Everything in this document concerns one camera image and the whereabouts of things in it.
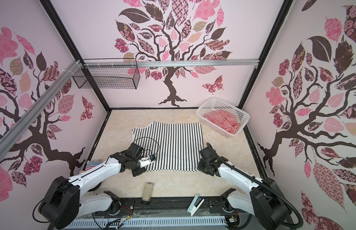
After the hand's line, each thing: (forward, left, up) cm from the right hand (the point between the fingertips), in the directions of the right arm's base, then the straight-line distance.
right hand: (200, 165), depth 87 cm
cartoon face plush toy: (0, +66, +5) cm, 66 cm away
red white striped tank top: (+36, -22, +2) cm, 42 cm away
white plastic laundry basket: (+51, -18, +5) cm, 54 cm away
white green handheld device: (-22, +5, +1) cm, 22 cm away
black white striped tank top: (+15, +15, -1) cm, 21 cm away
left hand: (-2, +36, +1) cm, 36 cm away
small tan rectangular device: (-16, +31, +1) cm, 34 cm away
